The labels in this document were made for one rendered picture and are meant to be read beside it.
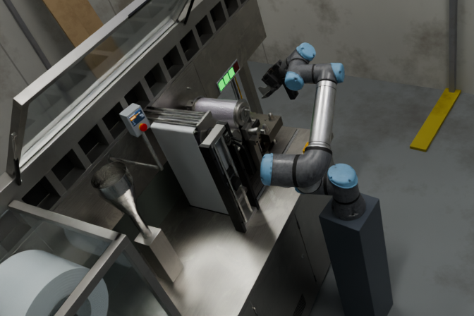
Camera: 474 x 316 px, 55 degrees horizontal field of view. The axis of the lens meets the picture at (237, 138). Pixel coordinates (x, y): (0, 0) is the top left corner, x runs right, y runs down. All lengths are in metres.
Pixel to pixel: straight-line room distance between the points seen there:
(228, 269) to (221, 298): 0.14
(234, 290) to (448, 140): 2.27
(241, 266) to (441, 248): 1.46
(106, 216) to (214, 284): 0.55
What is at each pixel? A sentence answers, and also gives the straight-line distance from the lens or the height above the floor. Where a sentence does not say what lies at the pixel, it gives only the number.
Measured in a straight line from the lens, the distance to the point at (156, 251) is 1.98.
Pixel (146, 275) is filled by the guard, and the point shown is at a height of 1.42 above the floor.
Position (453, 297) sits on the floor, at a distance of 2.93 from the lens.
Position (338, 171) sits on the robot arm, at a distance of 1.98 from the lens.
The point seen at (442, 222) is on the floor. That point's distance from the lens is 3.22.
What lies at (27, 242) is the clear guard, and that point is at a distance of 1.61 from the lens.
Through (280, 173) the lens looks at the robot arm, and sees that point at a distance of 1.59.
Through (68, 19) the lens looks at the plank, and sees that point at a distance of 4.41.
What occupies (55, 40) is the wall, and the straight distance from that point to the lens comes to 4.88.
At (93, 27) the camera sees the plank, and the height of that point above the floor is 1.07.
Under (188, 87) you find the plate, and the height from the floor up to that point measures 1.35.
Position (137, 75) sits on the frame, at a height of 1.61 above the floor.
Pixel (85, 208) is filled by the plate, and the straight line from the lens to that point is 2.01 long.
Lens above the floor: 2.52
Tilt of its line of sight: 37 degrees down
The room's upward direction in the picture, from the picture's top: 20 degrees counter-clockwise
